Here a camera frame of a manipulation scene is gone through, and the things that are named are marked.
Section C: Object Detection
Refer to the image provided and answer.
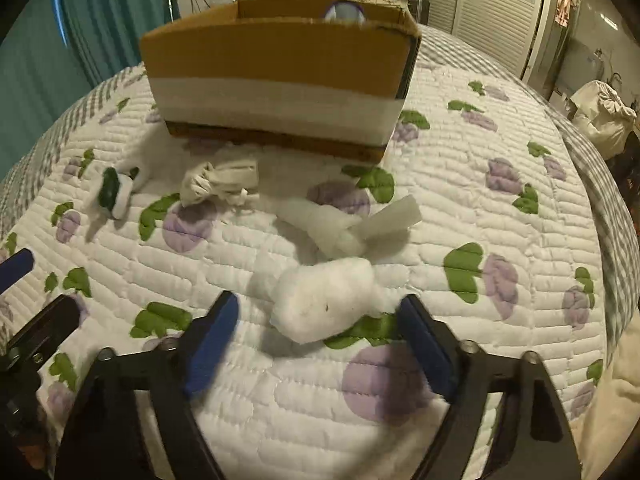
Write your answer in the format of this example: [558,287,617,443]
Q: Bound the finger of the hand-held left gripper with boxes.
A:
[0,249,35,295]
[0,294,82,367]

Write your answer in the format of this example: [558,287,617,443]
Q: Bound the white tied bag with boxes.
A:
[570,80,640,161]

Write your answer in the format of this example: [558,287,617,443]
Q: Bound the floral quilted bedspread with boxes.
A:
[0,24,637,480]

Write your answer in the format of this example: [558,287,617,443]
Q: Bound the beige fleece blanket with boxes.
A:
[580,345,640,480]

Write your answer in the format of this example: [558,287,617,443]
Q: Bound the cardboard box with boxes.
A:
[139,0,423,165]

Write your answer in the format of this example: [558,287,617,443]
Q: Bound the teal curtain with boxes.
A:
[0,0,180,177]

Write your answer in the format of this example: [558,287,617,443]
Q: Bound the purple round toy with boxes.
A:
[324,3,366,24]

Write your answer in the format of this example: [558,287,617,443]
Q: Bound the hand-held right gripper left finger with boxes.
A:
[55,291,241,480]

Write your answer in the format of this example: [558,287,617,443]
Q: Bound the white and green soft toy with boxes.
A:
[82,165,147,222]

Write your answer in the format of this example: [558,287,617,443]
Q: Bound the knotted white cloth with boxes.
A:
[179,157,262,211]

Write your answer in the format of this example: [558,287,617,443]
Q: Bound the white cotton wad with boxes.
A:
[255,256,401,345]

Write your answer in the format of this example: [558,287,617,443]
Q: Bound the knotted white foam strip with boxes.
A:
[272,194,422,261]

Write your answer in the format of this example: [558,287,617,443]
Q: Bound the white louvered wardrobe doors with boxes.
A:
[414,0,547,81]

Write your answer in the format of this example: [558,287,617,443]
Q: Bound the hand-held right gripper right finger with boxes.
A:
[398,295,584,480]

